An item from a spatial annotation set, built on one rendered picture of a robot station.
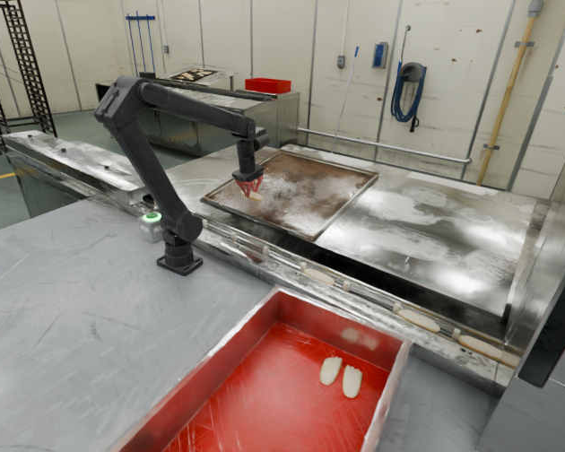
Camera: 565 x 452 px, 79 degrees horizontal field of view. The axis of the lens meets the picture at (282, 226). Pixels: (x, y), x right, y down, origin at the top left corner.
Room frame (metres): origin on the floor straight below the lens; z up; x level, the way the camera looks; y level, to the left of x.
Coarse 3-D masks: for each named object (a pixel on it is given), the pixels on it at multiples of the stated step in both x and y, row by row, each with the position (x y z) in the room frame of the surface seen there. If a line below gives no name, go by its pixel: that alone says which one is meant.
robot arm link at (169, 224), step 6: (168, 222) 0.87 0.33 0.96; (174, 222) 0.86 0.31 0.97; (168, 228) 0.87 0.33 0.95; (174, 228) 0.85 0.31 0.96; (162, 234) 0.87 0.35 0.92; (168, 234) 0.86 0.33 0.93; (174, 234) 0.86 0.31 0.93; (168, 240) 0.86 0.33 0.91; (174, 240) 0.84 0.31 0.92; (180, 240) 0.86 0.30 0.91; (186, 240) 0.87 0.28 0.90; (174, 246) 0.84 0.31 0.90
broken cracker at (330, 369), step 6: (330, 360) 0.52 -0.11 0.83; (336, 360) 0.52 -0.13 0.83; (342, 360) 0.52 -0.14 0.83; (324, 366) 0.50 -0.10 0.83; (330, 366) 0.50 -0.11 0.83; (336, 366) 0.50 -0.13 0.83; (324, 372) 0.49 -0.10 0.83; (330, 372) 0.49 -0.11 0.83; (336, 372) 0.49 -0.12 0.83; (324, 378) 0.47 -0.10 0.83; (330, 378) 0.47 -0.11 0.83; (324, 384) 0.46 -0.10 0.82; (330, 384) 0.46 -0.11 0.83
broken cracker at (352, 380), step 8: (344, 368) 0.50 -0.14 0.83; (352, 368) 0.50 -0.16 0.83; (344, 376) 0.48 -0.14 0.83; (352, 376) 0.48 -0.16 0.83; (360, 376) 0.48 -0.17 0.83; (344, 384) 0.46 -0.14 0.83; (352, 384) 0.46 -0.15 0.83; (360, 384) 0.46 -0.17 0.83; (344, 392) 0.45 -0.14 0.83; (352, 392) 0.44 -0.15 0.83
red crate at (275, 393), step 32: (256, 352) 0.54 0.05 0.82; (288, 352) 0.54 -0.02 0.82; (320, 352) 0.54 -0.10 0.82; (224, 384) 0.46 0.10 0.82; (256, 384) 0.46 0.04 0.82; (288, 384) 0.46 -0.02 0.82; (320, 384) 0.46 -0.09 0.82; (384, 384) 0.47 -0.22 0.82; (224, 416) 0.39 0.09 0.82; (256, 416) 0.39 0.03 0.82; (288, 416) 0.39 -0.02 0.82; (320, 416) 0.40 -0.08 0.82; (352, 416) 0.40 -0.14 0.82; (192, 448) 0.33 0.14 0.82; (224, 448) 0.33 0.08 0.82; (256, 448) 0.33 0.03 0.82; (288, 448) 0.34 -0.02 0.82; (320, 448) 0.34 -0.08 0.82; (352, 448) 0.34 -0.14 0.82
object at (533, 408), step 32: (544, 224) 0.74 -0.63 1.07; (544, 256) 0.54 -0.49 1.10; (544, 288) 0.42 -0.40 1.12; (512, 320) 0.57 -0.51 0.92; (544, 320) 0.35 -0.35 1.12; (512, 352) 0.42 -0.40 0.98; (544, 352) 0.45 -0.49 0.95; (512, 384) 0.35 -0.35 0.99; (544, 384) 0.33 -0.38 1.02; (512, 416) 0.34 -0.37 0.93; (544, 416) 0.32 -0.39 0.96; (480, 448) 0.35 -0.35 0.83; (512, 448) 0.32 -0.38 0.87; (544, 448) 0.31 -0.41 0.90
